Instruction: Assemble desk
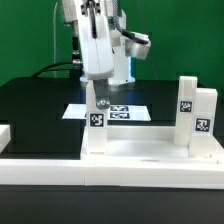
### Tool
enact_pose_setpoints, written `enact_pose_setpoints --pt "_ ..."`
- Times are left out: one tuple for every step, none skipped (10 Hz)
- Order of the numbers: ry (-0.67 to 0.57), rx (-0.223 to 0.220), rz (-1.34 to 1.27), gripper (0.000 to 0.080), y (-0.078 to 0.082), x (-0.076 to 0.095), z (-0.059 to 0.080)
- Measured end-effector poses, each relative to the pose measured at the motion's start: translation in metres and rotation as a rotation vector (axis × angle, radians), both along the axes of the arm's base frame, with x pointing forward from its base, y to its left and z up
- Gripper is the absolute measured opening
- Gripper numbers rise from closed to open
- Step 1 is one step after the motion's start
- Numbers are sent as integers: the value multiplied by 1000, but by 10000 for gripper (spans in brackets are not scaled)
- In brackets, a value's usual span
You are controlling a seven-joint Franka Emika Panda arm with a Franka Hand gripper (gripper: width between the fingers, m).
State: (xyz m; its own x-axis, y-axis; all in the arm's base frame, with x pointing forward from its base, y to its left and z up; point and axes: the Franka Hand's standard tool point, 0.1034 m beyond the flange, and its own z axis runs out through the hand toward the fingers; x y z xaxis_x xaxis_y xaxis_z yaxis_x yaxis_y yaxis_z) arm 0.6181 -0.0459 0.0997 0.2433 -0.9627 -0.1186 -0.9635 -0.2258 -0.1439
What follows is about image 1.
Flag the white desk tabletop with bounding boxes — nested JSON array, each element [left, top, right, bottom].
[[81, 126, 224, 189]]

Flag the white left obstacle block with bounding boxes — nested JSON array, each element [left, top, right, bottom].
[[0, 125, 11, 153]]

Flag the white cable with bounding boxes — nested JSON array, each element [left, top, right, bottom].
[[53, 0, 62, 79]]

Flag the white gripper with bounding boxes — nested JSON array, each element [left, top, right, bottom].
[[75, 0, 114, 110]]

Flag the black camera pole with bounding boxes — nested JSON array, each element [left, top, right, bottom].
[[72, 35, 83, 66]]

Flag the black cable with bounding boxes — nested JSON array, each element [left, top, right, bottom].
[[31, 61, 83, 79]]

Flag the white front obstacle bar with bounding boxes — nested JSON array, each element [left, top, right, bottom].
[[0, 159, 224, 190]]

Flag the fiducial marker sheet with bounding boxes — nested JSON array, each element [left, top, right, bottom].
[[62, 104, 151, 121]]

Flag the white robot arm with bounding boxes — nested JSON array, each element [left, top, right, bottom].
[[62, 0, 151, 110]]

